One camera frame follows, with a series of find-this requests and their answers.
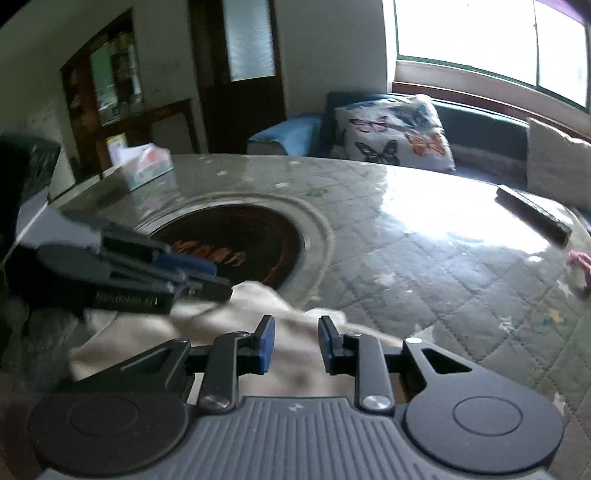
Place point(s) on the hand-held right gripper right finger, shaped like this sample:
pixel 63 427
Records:
pixel 325 346

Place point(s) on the cream garment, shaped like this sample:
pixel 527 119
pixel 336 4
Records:
pixel 295 350

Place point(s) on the round black hot plate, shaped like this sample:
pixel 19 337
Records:
pixel 240 244

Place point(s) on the green framed window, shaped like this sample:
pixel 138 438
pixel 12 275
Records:
pixel 485 37

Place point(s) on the blue sofa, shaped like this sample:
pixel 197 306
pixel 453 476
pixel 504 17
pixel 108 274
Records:
pixel 485 134

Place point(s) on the dark wooden door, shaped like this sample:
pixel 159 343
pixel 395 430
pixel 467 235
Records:
pixel 240 106

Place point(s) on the dark wooden cabinet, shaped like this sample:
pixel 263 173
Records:
pixel 152 120

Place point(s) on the light blue cushion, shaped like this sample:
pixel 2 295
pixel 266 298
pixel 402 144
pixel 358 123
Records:
pixel 286 136

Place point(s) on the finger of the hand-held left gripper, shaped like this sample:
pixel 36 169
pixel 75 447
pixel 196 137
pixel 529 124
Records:
pixel 184 265
pixel 138 295

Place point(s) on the butterfly print pillow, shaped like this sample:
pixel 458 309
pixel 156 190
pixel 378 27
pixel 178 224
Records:
pixel 397 134

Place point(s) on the plain grey pillow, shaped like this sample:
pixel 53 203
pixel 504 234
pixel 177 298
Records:
pixel 558 161

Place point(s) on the tissue box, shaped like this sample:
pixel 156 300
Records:
pixel 145 168

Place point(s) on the purple curtain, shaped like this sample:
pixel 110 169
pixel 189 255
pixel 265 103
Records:
pixel 570 9

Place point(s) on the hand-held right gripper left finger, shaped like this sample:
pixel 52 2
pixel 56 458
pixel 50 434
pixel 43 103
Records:
pixel 267 344

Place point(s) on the black remote control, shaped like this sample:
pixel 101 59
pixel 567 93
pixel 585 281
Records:
pixel 531 212

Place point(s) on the pink toy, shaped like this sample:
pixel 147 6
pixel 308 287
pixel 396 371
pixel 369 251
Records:
pixel 582 265

